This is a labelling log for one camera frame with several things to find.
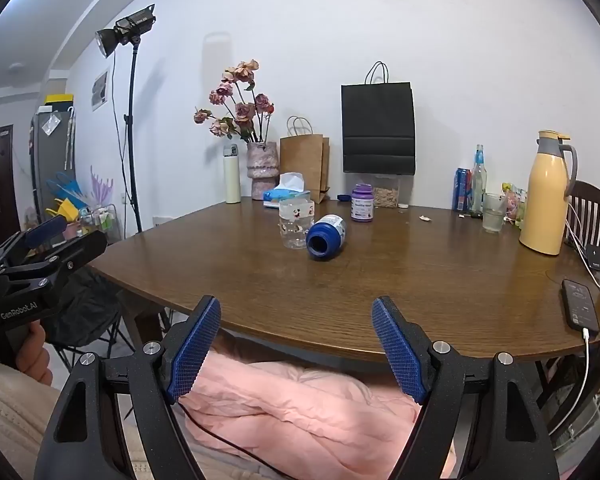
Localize black light stand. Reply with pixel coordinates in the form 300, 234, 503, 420
111, 42, 147, 234

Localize cluttered storage rack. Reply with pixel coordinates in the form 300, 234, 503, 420
45, 165, 122, 242

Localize blue drink can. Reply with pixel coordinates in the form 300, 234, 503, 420
453, 167, 474, 212

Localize person's left forearm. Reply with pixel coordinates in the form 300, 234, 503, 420
0, 352, 68, 480

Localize grey refrigerator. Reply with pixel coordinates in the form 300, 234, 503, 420
29, 105, 77, 222

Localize black folding chair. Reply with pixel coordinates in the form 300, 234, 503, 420
44, 262, 127, 367

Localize brown paper bag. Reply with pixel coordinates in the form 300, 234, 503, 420
279, 116, 331, 205

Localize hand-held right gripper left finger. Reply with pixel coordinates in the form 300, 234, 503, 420
34, 295, 222, 480

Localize black smartphone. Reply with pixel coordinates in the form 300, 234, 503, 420
561, 278, 600, 334

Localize thin black cable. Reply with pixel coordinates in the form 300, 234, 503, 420
179, 402, 293, 480

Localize black studio light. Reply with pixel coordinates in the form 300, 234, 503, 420
95, 3, 157, 59

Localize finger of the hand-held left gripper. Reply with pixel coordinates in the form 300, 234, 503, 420
45, 230, 109, 287
24, 215, 68, 252

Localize white charging cable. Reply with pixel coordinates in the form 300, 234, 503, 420
549, 327, 595, 442

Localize white thermos bottle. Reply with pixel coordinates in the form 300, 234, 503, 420
223, 143, 242, 205

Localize clear glass bottle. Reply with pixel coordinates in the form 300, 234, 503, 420
470, 144, 489, 218

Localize clear container of grains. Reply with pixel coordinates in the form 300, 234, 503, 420
372, 174, 401, 209

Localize clear glass tumbler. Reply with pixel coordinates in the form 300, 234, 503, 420
481, 192, 506, 234

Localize blue tissue box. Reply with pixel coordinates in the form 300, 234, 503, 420
262, 172, 311, 210

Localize dried pink flowers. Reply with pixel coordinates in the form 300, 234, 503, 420
194, 59, 276, 144

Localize purple bottle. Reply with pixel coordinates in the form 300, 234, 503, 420
350, 184, 376, 223

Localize dark wooden chair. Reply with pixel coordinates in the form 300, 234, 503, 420
562, 180, 600, 272

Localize person's left hand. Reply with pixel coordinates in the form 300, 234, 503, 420
16, 321, 54, 387

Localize black paper bag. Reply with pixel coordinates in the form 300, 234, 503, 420
341, 61, 417, 176

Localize blue cup with white label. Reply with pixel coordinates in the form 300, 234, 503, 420
306, 214, 347, 261

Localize pink padded clothing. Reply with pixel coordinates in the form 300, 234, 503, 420
176, 334, 457, 480

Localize wall picture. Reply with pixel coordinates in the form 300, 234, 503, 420
91, 71, 110, 112

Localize black power adapter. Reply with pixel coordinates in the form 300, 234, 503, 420
576, 245, 600, 272

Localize pink ceramic vase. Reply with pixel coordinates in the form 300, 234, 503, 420
246, 141, 280, 201

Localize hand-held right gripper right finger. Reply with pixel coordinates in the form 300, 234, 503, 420
371, 296, 561, 480

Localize clear cartoon print cup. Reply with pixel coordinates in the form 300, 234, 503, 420
278, 198, 315, 250

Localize yellow thermos jug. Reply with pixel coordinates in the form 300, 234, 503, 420
518, 130, 579, 257

